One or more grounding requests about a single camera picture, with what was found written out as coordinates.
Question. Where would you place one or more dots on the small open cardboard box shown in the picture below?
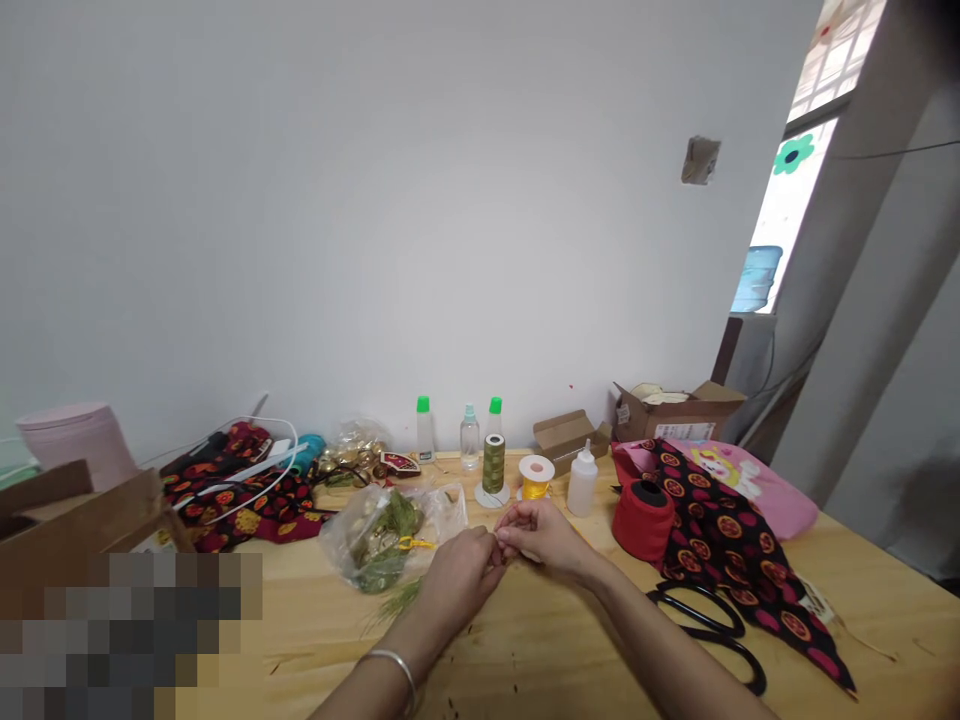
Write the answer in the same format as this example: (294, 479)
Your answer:
(566, 439)

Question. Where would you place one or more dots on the black red patterned cloth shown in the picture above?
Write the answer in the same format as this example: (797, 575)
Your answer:
(727, 540)

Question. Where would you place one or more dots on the person's left fingers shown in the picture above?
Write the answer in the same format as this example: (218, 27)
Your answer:
(476, 541)

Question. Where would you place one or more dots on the blue water jug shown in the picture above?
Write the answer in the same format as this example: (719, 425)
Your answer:
(756, 279)

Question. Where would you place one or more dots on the bag of gold bells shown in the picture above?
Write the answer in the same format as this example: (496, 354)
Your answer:
(354, 446)

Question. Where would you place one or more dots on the person's left hand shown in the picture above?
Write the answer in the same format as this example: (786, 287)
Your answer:
(450, 574)

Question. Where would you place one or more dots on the short green-capped glue bottle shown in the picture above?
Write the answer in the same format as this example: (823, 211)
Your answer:
(494, 416)

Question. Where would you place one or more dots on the dark brown wooden board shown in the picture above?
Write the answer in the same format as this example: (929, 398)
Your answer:
(731, 352)

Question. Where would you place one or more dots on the white squeeze bottle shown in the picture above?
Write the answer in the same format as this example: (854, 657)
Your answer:
(580, 487)

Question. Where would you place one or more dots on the teal thread spool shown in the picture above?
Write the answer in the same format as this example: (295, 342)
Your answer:
(311, 450)

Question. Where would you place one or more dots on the red black patterned fabric pile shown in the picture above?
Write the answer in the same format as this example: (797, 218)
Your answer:
(259, 510)

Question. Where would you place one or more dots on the tall green-capped glue bottle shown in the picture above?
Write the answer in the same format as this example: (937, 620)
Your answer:
(425, 431)

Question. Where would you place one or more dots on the pink round box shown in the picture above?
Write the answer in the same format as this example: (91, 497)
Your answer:
(79, 442)

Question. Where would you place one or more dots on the paper tag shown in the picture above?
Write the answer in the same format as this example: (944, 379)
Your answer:
(816, 600)

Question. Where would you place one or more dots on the red thread cone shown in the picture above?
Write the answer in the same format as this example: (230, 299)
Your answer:
(641, 521)

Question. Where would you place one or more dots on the olive green thread spool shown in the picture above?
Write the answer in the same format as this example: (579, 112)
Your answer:
(493, 465)

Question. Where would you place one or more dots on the clear spray bottle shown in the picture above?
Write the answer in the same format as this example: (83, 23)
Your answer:
(469, 442)

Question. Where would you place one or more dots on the pink cartoon cushion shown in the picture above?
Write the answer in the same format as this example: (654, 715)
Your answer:
(757, 484)

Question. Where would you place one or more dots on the red fan-shaped ornament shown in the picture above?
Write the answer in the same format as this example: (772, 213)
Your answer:
(399, 463)

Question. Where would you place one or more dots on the open wall junction box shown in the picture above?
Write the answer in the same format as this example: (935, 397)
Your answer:
(700, 160)

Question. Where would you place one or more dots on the person's right hand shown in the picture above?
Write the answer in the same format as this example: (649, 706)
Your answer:
(551, 536)

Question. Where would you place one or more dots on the loose green tassel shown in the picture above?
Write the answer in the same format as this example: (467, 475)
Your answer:
(394, 600)

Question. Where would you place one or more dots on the large open cardboard box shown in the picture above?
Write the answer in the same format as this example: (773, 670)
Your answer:
(675, 424)

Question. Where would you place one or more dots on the brown cardboard box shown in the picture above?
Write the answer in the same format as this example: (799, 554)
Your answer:
(82, 525)

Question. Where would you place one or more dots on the black scissors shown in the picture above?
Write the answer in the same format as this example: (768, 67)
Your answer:
(709, 615)

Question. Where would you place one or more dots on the window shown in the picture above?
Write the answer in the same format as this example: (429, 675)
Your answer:
(817, 97)

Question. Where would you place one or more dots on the plastic bag of green tassels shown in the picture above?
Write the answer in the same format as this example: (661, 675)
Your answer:
(375, 529)

